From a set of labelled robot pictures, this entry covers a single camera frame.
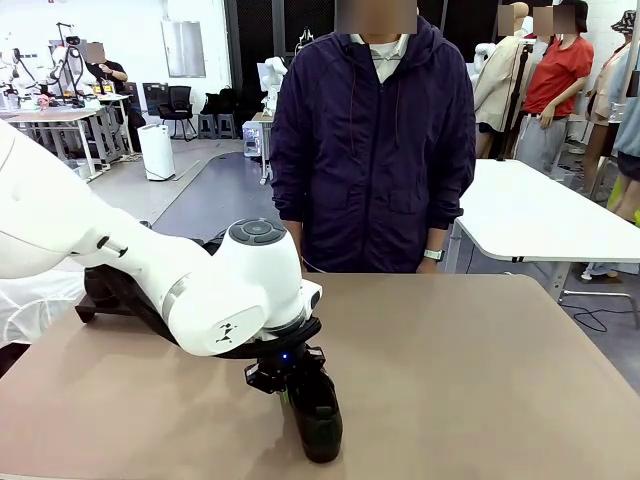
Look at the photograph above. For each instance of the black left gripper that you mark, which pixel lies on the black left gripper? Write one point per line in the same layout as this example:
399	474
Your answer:
280	372

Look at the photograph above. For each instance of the black buckle leather shoe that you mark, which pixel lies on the black buckle leather shoe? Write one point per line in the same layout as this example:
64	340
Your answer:
320	430

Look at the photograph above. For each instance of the person's left forearm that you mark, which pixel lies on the person's left forearm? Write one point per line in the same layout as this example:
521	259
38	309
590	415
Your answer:
450	210

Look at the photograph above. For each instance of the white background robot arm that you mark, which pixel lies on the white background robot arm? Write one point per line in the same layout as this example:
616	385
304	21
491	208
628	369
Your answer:
272	70

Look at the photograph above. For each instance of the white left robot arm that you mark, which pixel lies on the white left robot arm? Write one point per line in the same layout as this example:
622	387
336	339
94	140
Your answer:
125	260

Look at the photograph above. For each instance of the white desk robot arm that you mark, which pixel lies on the white desk robot arm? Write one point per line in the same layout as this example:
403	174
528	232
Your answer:
20	70

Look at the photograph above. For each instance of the black shoe stand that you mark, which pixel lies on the black shoe stand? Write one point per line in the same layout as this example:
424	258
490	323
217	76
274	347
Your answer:
100	312

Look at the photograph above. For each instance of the person's left hand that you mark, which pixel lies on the person's left hand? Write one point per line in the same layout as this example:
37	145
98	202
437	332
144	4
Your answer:
428	267

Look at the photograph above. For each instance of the silver wristwatch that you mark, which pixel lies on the silver wristwatch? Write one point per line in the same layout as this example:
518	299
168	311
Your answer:
434	254

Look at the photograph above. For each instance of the lit computer case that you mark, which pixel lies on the lit computer case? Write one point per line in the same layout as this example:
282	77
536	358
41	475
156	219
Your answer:
252	140

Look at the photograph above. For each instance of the person in purple jacket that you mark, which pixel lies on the person in purple jacket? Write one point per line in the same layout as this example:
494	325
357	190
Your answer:
370	150

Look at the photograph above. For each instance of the white translucent plastic cover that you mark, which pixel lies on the white translucent plastic cover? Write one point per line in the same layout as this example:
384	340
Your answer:
30	310

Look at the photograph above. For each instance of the white air purifier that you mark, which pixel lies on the white air purifier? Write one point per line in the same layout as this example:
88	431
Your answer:
156	152

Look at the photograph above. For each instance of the grey plastic stool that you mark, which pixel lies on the grey plastic stool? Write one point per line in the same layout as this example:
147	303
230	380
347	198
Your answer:
226	125
207	125

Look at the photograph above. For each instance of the white side table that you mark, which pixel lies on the white side table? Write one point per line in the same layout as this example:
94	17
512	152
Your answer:
525	215

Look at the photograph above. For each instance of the black bags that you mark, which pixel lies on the black bags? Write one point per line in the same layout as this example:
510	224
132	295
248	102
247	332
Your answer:
220	102

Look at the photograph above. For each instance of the black office chair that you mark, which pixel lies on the black office chair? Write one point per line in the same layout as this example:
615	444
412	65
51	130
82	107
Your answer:
179	102

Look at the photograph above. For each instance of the black monitor panel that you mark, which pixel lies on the black monitor panel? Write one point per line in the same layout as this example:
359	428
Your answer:
154	97

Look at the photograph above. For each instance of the seated person's legs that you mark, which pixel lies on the seated person's legs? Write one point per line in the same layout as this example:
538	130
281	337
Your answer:
600	270

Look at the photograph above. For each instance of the small white lab desk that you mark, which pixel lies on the small white lab desk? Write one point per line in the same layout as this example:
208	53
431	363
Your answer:
112	100

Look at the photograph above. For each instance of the person in black shirt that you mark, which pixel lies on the person in black shirt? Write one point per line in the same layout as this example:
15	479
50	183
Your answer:
112	75

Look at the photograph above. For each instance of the large grey lab desk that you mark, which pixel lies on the large grey lab desk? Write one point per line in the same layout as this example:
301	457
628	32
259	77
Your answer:
45	117

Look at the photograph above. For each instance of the mannequin in beige coat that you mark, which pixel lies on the mannequin in beige coat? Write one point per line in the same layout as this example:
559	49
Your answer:
500	80

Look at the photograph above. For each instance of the black tripod pole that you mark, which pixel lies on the black tripod pole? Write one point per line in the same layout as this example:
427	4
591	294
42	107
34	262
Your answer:
517	90

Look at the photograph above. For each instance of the white robot with red head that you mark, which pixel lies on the white robot with red head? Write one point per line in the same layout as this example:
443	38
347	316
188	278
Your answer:
70	65

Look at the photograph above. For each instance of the mannequin with bucket hat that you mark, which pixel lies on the mannequin with bucket hat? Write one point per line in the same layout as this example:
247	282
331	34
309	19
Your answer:
607	90

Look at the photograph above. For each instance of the mannequin in light blue top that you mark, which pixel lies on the mannequin in light blue top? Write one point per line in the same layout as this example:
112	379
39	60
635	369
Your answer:
631	115

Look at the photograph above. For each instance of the white wall panel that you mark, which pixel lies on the white wall panel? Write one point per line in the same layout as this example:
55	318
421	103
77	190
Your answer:
182	50

